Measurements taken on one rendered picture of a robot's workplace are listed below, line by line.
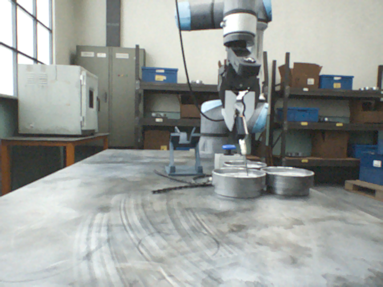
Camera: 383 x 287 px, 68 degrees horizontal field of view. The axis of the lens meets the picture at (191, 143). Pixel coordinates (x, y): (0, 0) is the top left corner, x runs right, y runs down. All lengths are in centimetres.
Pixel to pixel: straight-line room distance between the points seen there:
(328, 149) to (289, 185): 422
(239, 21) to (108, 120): 387
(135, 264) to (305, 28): 522
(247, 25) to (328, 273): 52
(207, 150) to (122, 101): 339
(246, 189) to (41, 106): 250
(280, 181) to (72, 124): 238
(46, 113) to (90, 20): 247
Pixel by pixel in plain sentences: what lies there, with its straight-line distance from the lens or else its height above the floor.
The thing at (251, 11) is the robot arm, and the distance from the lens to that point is 69.
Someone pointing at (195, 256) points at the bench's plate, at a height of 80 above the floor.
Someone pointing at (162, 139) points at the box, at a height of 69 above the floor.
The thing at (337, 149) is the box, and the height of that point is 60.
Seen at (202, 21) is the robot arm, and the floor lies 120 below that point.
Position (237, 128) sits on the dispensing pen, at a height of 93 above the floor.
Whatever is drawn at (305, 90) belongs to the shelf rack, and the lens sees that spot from 451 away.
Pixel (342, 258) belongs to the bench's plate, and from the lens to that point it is 35.
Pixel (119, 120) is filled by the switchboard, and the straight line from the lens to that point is 441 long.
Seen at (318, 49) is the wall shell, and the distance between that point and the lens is 541.
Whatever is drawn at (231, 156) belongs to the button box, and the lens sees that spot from 81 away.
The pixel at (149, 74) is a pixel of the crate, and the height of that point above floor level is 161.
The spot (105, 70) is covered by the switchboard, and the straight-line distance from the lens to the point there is 451.
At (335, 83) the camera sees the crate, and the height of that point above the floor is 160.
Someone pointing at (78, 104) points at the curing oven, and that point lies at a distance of 276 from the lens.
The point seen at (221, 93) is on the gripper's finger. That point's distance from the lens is 64.
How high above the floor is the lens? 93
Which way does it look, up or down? 4 degrees down
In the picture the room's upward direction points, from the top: 1 degrees clockwise
